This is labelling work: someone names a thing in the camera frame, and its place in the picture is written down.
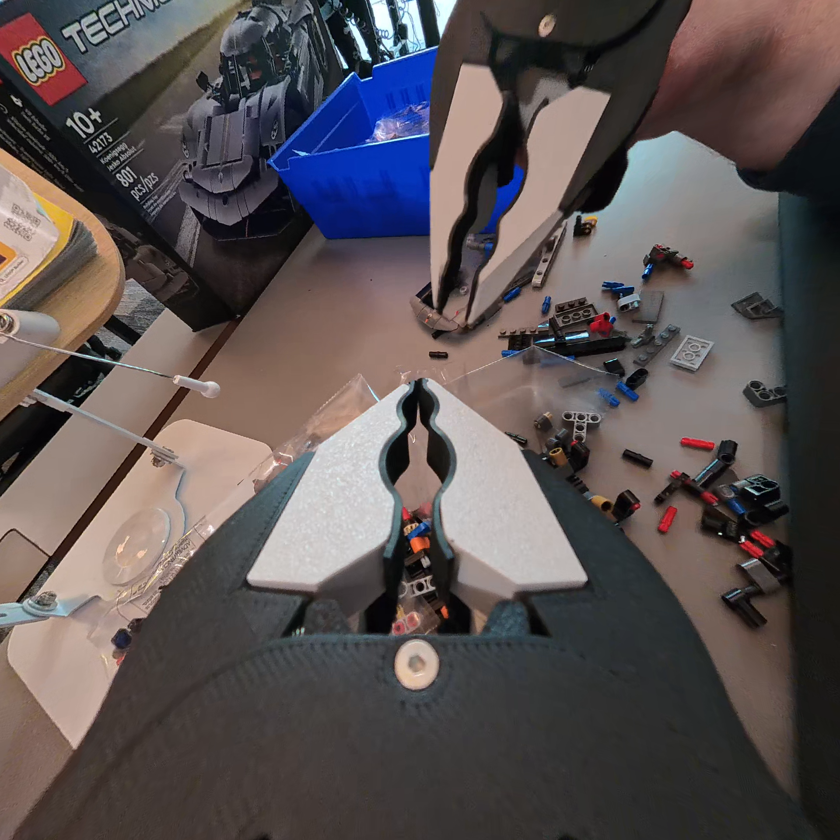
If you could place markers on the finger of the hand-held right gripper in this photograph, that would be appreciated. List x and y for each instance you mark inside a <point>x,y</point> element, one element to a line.
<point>453,151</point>
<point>551,184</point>

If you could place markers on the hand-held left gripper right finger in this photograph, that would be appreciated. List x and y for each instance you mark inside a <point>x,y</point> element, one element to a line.
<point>518,518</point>

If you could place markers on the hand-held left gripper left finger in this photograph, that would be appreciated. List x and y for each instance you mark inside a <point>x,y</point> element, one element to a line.
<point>315,518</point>

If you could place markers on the clear bag of pieces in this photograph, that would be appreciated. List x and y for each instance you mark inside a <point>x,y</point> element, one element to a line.
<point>177,558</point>

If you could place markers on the large clear plastic bag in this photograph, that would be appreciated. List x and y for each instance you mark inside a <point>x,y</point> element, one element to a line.
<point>538,371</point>

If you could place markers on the grey lego connector assembly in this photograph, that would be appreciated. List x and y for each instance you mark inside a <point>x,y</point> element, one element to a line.
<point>433,318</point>

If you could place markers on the person's right forearm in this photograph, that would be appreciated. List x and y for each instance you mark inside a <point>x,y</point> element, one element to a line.
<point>814,164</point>

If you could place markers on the long grey lego liftarm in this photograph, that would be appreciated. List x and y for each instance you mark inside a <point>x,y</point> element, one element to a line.
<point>548,259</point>

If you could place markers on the light grey T-shaped lego beam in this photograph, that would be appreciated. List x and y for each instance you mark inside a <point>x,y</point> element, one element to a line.
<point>584,420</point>

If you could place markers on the pile of loose lego pieces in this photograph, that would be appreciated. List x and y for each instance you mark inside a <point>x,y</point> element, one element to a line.
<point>577,315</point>

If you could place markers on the light grey square lego plate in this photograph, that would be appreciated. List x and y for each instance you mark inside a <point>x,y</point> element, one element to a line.
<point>692,353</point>

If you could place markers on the black lego set box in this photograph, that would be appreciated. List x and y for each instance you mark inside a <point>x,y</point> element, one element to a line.
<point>197,131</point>

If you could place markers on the lego instruction booklet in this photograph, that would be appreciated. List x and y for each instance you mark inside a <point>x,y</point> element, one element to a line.
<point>39,236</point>

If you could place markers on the person's right hand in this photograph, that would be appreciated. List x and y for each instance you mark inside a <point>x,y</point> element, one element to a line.
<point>741,79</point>

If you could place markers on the blue plastic bin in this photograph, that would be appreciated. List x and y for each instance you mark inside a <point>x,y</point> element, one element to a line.
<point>367,177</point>

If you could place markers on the wooden and white book stand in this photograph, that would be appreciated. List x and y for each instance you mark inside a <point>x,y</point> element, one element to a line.
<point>216,459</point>

